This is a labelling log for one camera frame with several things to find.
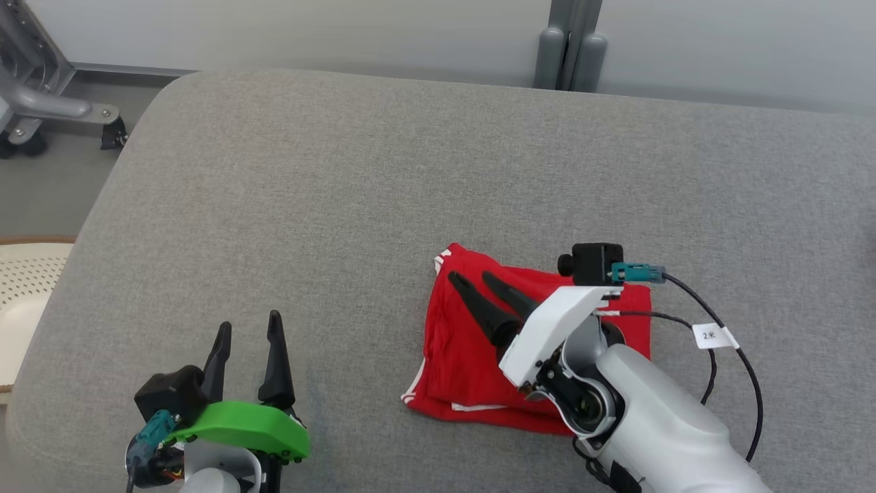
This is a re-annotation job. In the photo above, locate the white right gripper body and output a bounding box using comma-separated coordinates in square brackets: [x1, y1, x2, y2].
[498, 284, 625, 390]

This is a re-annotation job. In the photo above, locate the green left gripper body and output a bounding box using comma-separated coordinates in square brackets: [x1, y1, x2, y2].
[168, 401, 311, 461]

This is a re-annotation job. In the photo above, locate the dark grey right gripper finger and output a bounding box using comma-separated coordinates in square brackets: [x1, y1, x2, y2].
[447, 271, 524, 349]
[482, 271, 541, 321]

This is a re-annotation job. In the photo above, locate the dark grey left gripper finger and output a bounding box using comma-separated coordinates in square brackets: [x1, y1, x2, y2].
[258, 309, 296, 412]
[202, 320, 233, 405]

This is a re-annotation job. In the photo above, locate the red and white jersey shirt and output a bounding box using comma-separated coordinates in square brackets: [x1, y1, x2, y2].
[401, 242, 653, 438]

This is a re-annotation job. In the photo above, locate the white perforated laundry basket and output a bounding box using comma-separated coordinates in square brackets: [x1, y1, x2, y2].
[0, 236, 77, 394]

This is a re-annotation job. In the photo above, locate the teal cable connector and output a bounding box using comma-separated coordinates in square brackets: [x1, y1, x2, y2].
[133, 409, 180, 461]
[611, 262, 667, 286]

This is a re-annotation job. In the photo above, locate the thin black cable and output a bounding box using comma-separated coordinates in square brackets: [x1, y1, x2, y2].
[660, 273, 764, 463]
[594, 309, 718, 406]

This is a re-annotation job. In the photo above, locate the white cable tag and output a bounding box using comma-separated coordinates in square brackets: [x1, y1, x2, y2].
[693, 323, 740, 350]

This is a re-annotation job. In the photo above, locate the grey metal double post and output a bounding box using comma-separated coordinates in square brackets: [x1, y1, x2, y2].
[532, 0, 608, 93]

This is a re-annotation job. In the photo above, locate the grey metal wheeled frame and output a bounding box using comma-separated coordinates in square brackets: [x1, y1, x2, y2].
[0, 0, 129, 160]

